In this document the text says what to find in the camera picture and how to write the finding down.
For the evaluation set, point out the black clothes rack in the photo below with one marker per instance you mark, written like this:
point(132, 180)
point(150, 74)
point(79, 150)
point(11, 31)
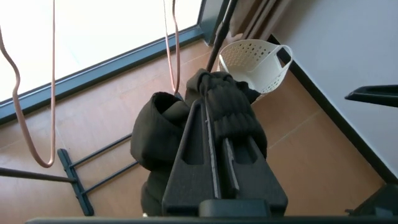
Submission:
point(77, 186)

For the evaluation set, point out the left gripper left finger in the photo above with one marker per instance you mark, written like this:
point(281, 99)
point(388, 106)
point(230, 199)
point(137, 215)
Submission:
point(186, 186)

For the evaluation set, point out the brown curtain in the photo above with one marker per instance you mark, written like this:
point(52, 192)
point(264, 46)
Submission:
point(258, 15)

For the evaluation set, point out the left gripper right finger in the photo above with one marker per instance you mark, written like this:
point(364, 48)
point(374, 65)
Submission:
point(261, 186)

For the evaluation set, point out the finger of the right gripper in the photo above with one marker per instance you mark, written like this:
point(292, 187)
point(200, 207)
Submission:
point(379, 96)
point(384, 202)

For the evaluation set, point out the pink clothes hanger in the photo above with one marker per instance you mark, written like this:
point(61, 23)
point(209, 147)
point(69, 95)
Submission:
point(178, 62)
point(53, 93)

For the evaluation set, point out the white laundry basket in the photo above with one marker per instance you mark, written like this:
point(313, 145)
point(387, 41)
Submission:
point(245, 70)

